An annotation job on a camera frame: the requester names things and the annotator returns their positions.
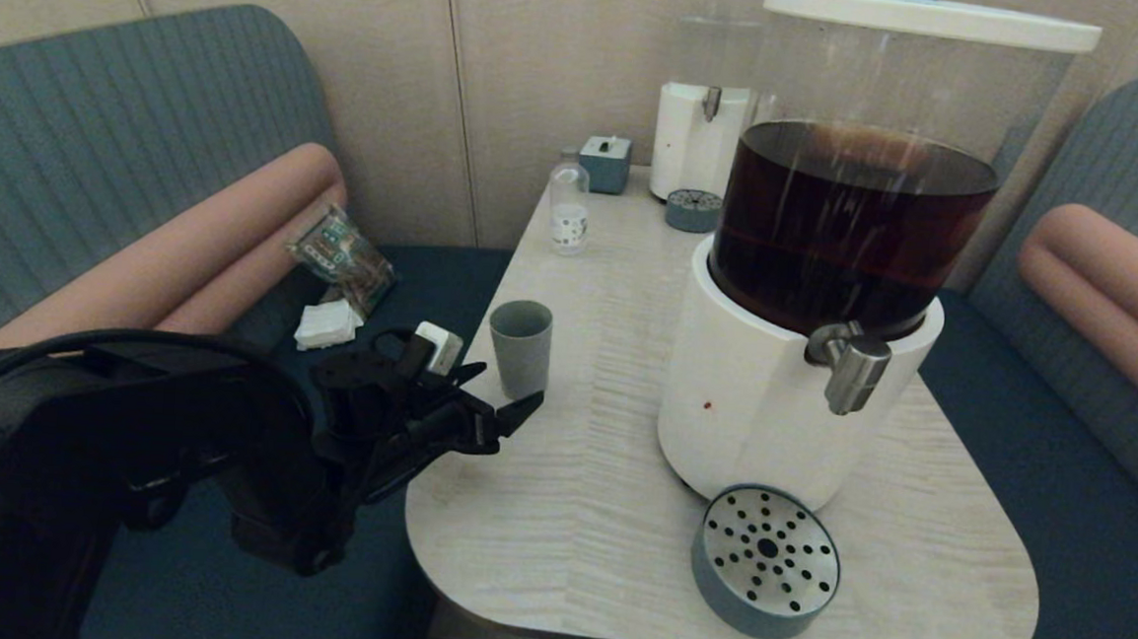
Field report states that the clear snack bag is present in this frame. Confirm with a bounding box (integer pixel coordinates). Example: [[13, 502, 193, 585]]
[[283, 202, 403, 322]]

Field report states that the pink cylindrical bolster cushion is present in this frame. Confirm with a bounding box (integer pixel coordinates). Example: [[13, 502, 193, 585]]
[[1007, 199, 1138, 440], [0, 123, 352, 378]]

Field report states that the blue-grey tissue box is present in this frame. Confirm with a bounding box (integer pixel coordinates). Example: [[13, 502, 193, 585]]
[[577, 133, 634, 197]]

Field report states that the small blue-grey drip tray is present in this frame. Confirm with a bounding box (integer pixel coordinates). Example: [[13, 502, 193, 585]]
[[664, 187, 727, 236]]

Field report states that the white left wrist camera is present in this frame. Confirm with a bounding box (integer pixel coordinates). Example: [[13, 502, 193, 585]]
[[411, 320, 467, 380]]

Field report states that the small clear plastic bottle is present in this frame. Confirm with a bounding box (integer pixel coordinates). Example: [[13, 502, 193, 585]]
[[545, 149, 595, 258]]

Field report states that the teal upholstered bench seat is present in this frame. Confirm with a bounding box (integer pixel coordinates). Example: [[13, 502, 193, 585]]
[[0, 0, 531, 639], [890, 58, 1138, 639]]

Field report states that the small clear water dispenser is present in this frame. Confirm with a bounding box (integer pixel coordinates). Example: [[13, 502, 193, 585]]
[[649, 0, 779, 212]]

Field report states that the large blue-grey drip tray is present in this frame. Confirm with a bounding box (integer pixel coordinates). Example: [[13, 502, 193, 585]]
[[686, 480, 847, 639]]

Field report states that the white folded napkin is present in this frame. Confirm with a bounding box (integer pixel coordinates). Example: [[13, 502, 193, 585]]
[[293, 295, 368, 356]]

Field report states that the large dispenser with dark tea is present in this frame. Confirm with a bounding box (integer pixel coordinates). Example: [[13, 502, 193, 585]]
[[652, 0, 1106, 531]]

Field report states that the grey plastic cup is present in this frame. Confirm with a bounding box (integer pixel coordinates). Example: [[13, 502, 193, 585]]
[[484, 298, 556, 403]]

